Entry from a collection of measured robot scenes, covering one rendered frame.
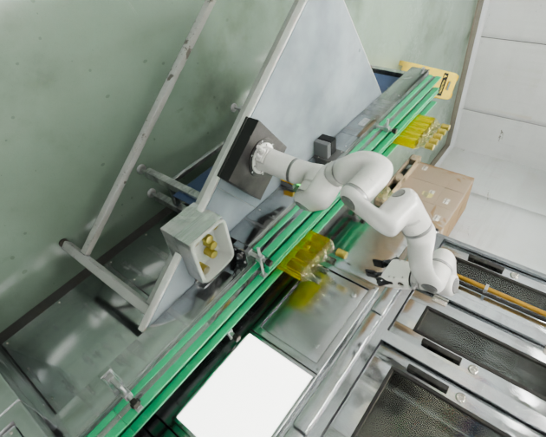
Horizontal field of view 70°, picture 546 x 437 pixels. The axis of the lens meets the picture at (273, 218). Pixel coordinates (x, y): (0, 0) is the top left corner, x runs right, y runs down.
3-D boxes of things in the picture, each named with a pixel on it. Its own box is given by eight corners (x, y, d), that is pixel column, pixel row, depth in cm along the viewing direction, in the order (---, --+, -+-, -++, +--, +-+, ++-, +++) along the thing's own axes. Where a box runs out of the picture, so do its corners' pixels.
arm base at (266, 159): (243, 162, 144) (275, 175, 136) (258, 132, 145) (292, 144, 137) (261, 178, 157) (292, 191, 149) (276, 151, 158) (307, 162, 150)
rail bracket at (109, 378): (103, 383, 133) (143, 425, 121) (81, 360, 121) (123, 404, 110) (114, 372, 135) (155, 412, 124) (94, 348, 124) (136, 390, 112)
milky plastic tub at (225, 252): (190, 276, 154) (205, 285, 149) (173, 237, 138) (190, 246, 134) (220, 248, 163) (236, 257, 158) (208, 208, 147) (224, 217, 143)
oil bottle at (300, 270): (266, 263, 172) (306, 284, 162) (265, 254, 169) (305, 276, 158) (274, 255, 175) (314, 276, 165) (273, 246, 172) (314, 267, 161)
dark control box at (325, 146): (313, 154, 196) (328, 159, 192) (312, 140, 191) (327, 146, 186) (322, 146, 200) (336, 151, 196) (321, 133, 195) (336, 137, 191)
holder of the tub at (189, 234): (192, 283, 157) (206, 292, 154) (173, 236, 139) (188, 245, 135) (222, 256, 166) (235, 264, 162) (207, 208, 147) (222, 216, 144)
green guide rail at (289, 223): (252, 250, 158) (267, 257, 154) (251, 248, 157) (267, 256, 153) (428, 75, 249) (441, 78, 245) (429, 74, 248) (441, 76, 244)
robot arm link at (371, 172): (321, 174, 118) (342, 166, 104) (349, 146, 122) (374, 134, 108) (348, 208, 120) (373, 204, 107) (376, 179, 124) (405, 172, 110)
